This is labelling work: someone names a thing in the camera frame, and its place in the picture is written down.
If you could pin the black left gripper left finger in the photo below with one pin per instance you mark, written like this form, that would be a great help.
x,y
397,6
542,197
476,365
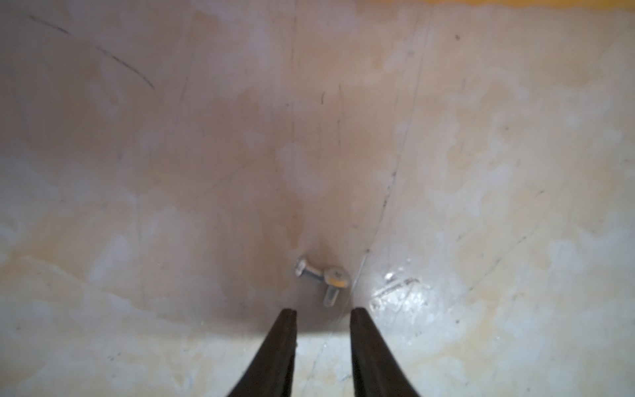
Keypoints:
x,y
271,372

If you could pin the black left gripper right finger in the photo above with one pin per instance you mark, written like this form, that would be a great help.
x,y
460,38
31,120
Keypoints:
x,y
375,371

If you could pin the silver screw on desktop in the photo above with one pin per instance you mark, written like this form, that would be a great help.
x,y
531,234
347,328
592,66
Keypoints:
x,y
335,279

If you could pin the yellow plastic storage box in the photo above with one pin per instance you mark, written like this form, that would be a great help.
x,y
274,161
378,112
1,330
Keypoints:
x,y
598,5

